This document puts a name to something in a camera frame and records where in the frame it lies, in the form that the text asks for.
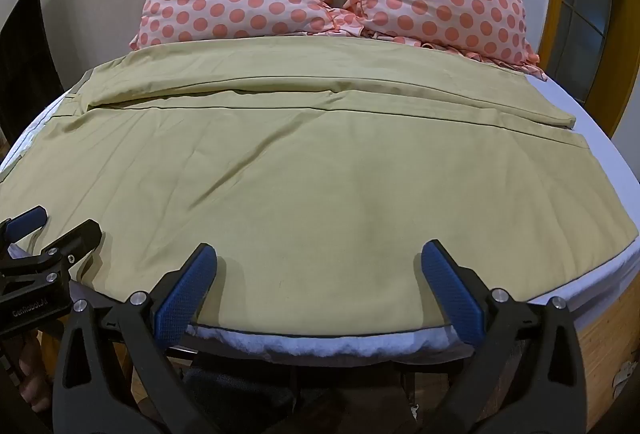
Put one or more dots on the wooden bed frame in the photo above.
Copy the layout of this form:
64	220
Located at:
607	339

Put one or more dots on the person's left hand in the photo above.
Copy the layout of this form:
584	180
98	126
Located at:
34	371

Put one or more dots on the white sticker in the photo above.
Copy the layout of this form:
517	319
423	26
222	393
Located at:
623	371

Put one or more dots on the white bed mattress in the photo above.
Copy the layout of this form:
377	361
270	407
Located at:
592	129

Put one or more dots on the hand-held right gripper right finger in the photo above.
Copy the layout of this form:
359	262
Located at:
451	296

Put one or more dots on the wooden framed glass door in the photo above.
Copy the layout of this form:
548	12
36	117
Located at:
585	14

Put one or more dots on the dark wall panel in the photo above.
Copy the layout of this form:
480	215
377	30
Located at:
30	64

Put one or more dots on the olive green bed sheet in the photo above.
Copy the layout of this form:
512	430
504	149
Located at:
310	174

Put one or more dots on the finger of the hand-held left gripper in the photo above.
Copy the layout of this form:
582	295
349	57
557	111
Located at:
75	236
27	220

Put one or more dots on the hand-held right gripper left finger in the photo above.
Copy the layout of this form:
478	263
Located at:
184	296

